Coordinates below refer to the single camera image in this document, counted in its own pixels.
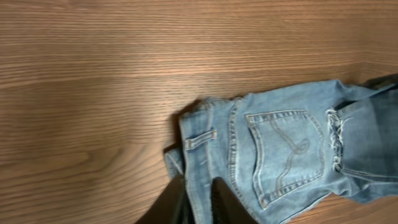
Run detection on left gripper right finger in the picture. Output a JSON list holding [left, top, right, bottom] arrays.
[[211, 177, 257, 224]]

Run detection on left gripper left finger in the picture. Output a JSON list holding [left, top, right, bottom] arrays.
[[136, 175, 195, 224]]

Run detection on blue denim jeans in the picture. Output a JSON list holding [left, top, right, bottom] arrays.
[[164, 80, 397, 223]]

